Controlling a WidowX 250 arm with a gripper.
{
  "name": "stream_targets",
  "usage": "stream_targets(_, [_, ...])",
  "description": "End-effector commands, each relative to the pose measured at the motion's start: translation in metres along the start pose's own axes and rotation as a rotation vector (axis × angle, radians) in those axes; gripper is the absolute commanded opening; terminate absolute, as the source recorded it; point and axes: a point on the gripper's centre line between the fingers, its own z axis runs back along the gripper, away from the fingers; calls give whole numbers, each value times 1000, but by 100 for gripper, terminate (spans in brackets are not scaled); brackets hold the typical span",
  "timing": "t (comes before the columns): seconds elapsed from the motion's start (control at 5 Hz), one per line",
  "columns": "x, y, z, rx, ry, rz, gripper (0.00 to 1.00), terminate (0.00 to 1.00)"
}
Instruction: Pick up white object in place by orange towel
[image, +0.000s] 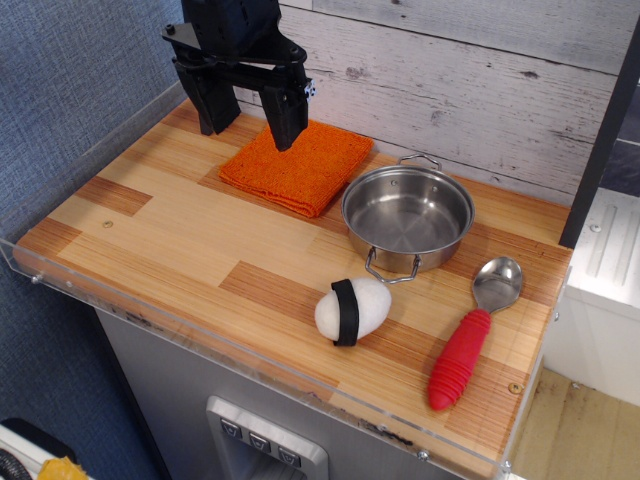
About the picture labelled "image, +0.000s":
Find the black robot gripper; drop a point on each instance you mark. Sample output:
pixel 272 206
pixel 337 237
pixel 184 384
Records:
pixel 224 43

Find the white rice ball black band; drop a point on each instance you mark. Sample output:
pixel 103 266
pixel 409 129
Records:
pixel 352 309

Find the orange folded towel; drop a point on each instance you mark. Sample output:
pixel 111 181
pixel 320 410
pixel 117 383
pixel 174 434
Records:
pixel 306 177

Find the yellow object bottom left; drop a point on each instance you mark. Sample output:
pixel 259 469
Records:
pixel 61 469

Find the stainless steel pot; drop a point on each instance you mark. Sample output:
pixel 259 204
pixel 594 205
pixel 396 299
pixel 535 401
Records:
pixel 406 218

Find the clear acrylic table guard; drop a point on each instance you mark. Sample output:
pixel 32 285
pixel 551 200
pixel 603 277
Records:
pixel 208 295

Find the grey cabinet with dispenser panel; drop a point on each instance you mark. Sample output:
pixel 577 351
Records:
pixel 212 418

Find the white ridged side cabinet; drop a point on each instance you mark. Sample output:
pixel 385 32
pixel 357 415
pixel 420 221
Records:
pixel 593 338

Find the red handled metal spoon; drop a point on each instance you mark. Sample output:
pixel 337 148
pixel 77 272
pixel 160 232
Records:
pixel 497 286

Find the black vertical post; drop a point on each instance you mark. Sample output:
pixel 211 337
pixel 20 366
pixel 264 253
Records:
pixel 615 113

